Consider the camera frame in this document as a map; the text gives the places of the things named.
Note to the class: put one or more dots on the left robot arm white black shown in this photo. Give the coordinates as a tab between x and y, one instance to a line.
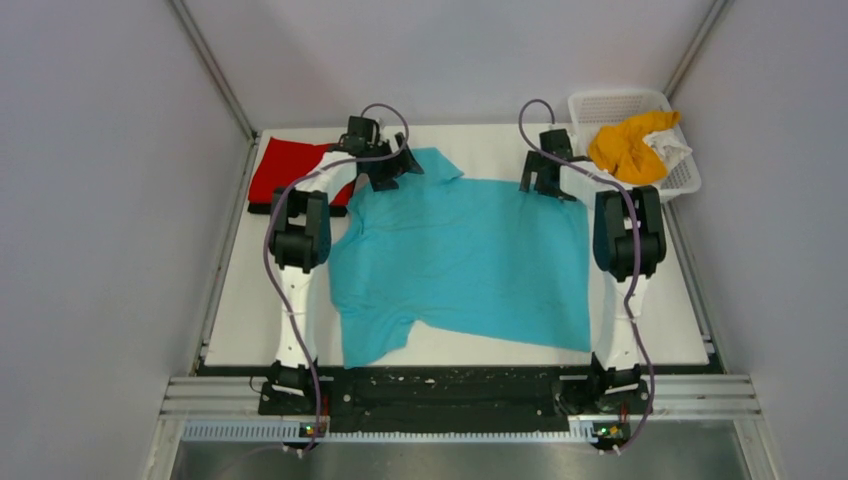
298	241

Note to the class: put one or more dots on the white t shirt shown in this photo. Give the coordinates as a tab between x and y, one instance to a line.
668	147

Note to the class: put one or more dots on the folded red t shirt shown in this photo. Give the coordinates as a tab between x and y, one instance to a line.
283	162

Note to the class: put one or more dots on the orange t shirt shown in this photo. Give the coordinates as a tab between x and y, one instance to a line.
621	151

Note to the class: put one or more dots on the teal t shirt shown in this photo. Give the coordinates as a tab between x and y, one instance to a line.
472	256

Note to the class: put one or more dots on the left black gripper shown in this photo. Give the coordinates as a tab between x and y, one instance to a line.
397	165

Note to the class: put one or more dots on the white cable duct strip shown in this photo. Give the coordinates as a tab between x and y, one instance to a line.
280	431

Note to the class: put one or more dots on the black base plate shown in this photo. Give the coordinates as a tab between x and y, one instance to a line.
462	399

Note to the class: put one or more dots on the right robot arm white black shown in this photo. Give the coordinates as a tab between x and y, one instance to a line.
628	245

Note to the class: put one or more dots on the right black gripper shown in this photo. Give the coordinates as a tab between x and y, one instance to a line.
535	163

